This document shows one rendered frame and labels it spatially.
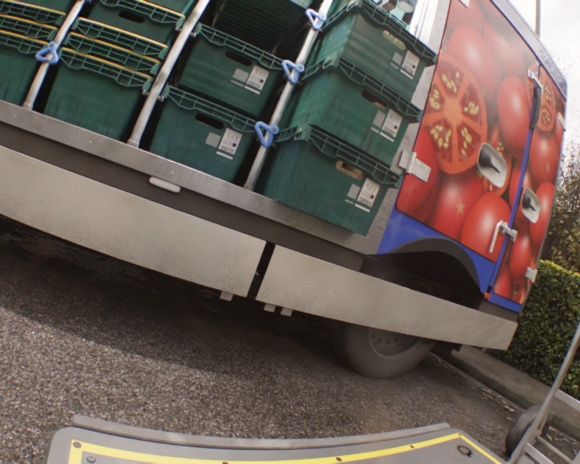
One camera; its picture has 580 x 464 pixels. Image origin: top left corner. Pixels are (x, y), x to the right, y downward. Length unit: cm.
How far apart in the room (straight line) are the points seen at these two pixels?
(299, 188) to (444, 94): 86
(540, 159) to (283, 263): 182
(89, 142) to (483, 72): 178
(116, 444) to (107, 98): 109
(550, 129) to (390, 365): 190
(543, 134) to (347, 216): 169
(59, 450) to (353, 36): 124
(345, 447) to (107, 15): 144
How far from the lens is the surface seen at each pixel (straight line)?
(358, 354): 159
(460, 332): 189
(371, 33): 124
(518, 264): 220
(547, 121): 251
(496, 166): 190
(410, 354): 186
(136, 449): 37
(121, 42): 128
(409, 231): 139
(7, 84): 143
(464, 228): 164
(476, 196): 170
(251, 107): 126
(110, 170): 106
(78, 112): 127
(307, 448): 47
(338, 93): 108
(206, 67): 126
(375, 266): 138
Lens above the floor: 59
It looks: 1 degrees down
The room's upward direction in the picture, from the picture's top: 21 degrees clockwise
